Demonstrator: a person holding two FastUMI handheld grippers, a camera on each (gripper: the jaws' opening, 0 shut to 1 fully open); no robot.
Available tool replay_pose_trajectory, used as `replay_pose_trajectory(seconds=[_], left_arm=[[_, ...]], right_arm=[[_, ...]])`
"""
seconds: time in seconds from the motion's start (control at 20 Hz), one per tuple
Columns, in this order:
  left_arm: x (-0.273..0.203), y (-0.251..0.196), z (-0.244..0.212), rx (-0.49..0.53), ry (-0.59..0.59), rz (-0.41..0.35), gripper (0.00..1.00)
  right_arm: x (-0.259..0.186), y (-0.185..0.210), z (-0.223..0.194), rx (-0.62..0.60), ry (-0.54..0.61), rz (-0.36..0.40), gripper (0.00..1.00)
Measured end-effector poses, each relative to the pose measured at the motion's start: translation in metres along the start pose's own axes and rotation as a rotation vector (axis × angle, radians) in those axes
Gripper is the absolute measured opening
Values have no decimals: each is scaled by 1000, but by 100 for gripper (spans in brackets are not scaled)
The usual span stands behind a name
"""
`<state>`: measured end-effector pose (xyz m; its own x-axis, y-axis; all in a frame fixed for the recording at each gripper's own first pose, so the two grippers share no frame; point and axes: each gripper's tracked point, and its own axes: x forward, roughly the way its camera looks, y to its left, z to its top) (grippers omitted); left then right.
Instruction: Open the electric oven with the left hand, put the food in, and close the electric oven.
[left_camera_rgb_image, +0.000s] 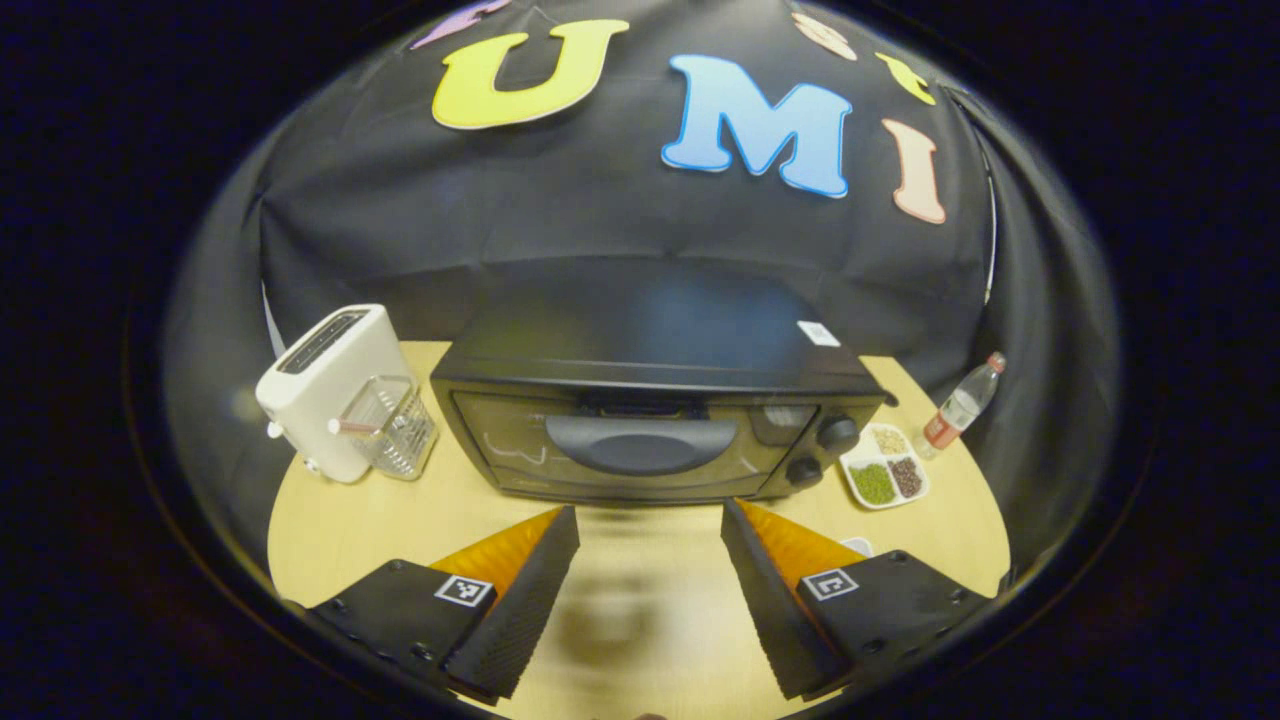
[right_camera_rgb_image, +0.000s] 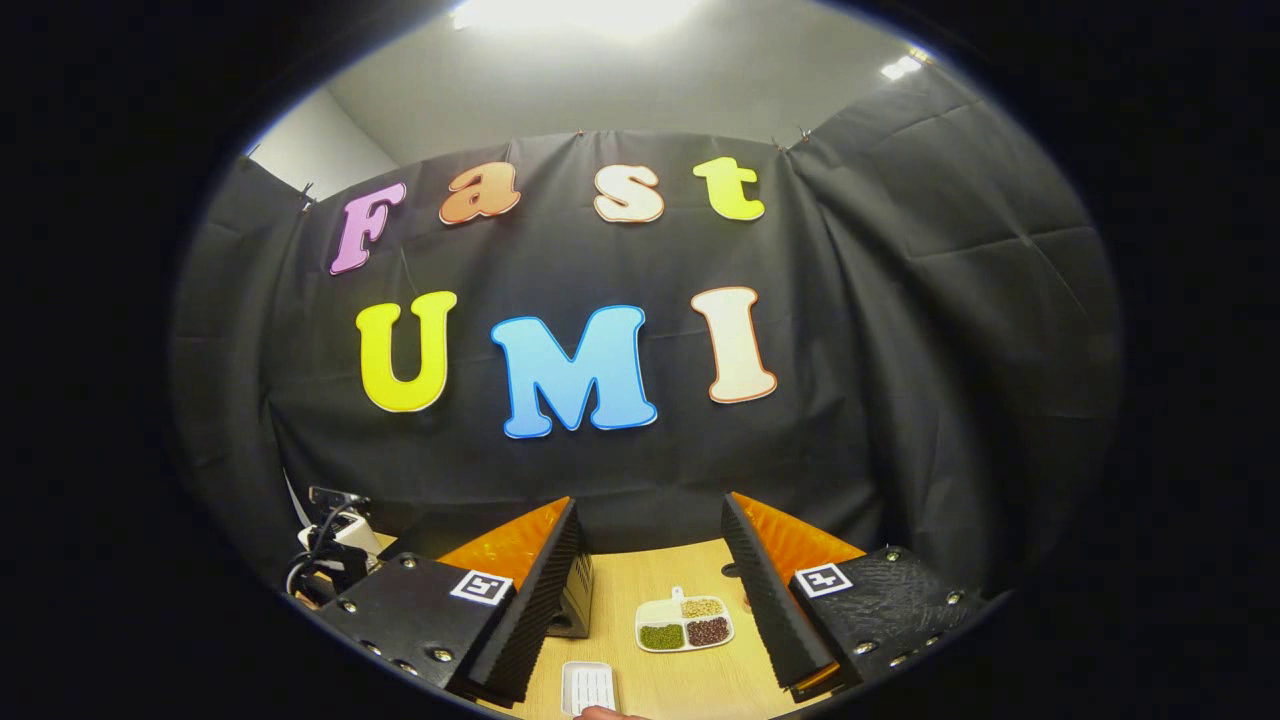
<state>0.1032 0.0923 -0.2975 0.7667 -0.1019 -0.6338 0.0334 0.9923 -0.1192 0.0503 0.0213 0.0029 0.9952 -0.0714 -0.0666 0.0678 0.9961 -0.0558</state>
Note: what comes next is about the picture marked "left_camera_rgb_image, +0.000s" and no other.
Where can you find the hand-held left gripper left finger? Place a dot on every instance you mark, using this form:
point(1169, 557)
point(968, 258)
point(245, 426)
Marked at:
point(515, 605)

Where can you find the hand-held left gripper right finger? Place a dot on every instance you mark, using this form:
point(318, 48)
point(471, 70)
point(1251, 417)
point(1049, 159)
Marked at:
point(775, 610)

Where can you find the white toaster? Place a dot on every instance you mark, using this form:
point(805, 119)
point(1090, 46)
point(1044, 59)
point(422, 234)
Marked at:
point(320, 385)

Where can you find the clear bottle with red label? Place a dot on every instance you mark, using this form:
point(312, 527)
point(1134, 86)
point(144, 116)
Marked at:
point(962, 408)

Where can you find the white divided plate of beans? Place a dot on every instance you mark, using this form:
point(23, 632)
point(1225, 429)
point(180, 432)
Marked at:
point(882, 470)

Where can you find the black backdrop cloth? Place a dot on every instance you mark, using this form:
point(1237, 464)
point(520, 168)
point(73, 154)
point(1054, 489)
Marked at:
point(400, 220)

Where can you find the black electric oven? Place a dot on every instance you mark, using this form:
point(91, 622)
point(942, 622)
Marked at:
point(650, 330)

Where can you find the clear plastic basket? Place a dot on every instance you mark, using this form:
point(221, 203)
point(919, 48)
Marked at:
point(400, 435)

